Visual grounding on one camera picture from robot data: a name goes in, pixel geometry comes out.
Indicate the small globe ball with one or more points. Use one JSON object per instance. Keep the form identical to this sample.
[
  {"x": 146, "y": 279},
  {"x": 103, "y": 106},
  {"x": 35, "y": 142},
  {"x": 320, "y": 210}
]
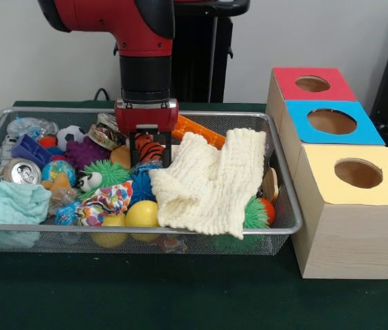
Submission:
[{"x": 58, "y": 172}]

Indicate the yellow ball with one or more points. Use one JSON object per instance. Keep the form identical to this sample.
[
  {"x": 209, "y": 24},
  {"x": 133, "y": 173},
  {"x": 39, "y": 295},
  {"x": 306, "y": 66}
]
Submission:
[{"x": 142, "y": 214}]

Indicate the purple bumpy ball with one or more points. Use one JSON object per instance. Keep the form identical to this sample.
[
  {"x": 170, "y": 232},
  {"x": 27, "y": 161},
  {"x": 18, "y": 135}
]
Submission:
[{"x": 83, "y": 153}]

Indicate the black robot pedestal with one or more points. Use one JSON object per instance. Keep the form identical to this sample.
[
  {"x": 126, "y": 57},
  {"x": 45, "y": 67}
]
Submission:
[{"x": 221, "y": 51}]

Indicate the small soccer ball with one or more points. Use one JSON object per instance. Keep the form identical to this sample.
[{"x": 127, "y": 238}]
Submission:
[{"x": 71, "y": 137}]

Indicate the orange plastic block tray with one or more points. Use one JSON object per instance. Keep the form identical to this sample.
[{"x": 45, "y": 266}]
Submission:
[{"x": 197, "y": 132}]

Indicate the clear mesh bin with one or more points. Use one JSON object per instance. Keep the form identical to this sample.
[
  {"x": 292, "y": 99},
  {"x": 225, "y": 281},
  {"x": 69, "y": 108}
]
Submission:
[{"x": 276, "y": 237}]

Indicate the cream knitted cloth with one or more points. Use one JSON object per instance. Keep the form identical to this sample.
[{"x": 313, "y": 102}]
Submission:
[{"x": 200, "y": 185}]

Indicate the wooden box with three holes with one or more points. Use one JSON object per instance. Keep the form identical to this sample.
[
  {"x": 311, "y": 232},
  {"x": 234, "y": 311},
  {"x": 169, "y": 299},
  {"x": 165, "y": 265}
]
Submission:
[{"x": 348, "y": 240}]

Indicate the light blue cloth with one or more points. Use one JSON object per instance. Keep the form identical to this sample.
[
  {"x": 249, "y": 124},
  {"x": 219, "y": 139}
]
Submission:
[{"x": 8, "y": 203}]

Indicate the orange striped tiger plush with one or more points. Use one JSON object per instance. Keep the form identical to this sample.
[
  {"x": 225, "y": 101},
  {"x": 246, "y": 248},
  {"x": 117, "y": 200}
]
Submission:
[{"x": 149, "y": 149}]

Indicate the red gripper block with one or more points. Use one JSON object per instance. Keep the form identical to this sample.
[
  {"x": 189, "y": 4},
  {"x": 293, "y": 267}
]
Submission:
[{"x": 145, "y": 115}]

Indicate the green spiky toy with eyes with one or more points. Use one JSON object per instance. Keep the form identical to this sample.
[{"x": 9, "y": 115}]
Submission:
[{"x": 108, "y": 173}]

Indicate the colourful patterned cloth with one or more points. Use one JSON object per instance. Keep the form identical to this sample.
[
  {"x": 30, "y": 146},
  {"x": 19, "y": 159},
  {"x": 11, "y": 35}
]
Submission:
[{"x": 108, "y": 203}]

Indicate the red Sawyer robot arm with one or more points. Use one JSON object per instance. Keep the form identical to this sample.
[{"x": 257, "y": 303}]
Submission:
[{"x": 111, "y": 20}]

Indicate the silver drink can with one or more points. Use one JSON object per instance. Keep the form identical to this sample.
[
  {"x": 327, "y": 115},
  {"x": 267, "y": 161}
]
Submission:
[{"x": 22, "y": 172}]

